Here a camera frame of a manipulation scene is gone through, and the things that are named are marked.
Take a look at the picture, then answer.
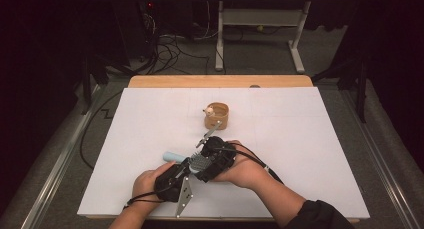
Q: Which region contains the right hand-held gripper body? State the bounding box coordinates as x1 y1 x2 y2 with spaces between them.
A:
195 121 238 183

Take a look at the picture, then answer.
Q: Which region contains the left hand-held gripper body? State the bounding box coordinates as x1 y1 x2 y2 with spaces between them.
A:
154 164 195 219

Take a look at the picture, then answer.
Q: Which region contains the light blue hairbrush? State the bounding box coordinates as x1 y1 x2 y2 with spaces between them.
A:
162 151 215 175

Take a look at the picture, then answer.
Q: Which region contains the person's left hand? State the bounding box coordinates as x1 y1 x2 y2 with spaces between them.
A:
131 161 177 206

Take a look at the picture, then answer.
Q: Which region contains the person's right hand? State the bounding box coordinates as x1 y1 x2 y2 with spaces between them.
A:
212 139 268 191

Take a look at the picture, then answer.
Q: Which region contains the round wooden cup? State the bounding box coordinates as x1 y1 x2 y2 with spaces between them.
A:
203 102 230 131

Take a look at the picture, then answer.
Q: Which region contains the wooden table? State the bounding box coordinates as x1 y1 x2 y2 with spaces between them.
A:
85 74 361 224

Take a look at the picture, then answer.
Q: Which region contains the white table cover sheet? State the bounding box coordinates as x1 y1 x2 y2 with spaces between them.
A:
76 86 371 220

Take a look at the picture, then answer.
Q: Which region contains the black sleeve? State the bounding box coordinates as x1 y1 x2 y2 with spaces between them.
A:
283 199 356 229

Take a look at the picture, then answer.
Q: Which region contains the dark metal stand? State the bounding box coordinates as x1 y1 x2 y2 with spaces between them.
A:
79 50 111 116
311 53 369 124

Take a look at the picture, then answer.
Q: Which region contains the black computer tower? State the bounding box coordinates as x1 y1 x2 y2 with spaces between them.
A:
111 0 159 64

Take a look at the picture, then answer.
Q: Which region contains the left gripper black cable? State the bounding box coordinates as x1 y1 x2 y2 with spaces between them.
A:
122 180 181 211

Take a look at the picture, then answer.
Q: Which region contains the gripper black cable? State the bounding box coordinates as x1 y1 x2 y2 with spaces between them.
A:
215 142 285 185
122 180 181 211

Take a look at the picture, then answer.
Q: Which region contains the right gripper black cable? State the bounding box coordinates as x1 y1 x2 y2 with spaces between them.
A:
215 142 285 185

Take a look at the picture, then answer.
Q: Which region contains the long black floor cable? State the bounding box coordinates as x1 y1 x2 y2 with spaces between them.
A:
79 89 125 171

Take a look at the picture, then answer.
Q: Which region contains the metal floor rail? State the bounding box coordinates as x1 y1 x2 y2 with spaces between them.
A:
338 88 419 229
19 83 103 229

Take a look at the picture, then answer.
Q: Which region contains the tangle of black floor cables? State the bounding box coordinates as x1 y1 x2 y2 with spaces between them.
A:
133 12 221 76

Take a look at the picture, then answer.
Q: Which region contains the white metal stand frame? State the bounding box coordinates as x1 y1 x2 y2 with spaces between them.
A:
214 0 313 75

